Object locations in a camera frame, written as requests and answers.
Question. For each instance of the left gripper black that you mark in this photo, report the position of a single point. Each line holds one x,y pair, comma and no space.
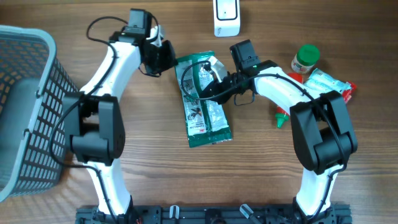
170,61

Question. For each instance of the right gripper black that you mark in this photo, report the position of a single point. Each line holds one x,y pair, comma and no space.
217,88

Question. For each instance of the red chili sauce bottle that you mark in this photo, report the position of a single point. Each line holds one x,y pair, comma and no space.
281,115

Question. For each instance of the green 3M gloves packet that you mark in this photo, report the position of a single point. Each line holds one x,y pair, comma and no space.
205,121

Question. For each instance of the green lid jar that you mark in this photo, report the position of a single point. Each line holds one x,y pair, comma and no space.
306,57

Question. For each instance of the mint green wipes packet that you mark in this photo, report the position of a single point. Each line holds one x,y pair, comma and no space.
323,82

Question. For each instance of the red Nescafe stick sachet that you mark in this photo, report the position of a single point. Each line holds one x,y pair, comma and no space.
347,94

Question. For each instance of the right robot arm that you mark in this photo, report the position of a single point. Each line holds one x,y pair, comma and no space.
322,131

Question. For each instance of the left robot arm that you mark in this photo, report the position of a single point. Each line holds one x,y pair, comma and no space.
93,123

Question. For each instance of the white barcode scanner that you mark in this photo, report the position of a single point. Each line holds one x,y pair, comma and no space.
227,19

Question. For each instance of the grey plastic mesh basket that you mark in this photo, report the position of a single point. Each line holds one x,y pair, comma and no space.
33,83

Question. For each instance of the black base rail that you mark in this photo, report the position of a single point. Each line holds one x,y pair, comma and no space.
276,213

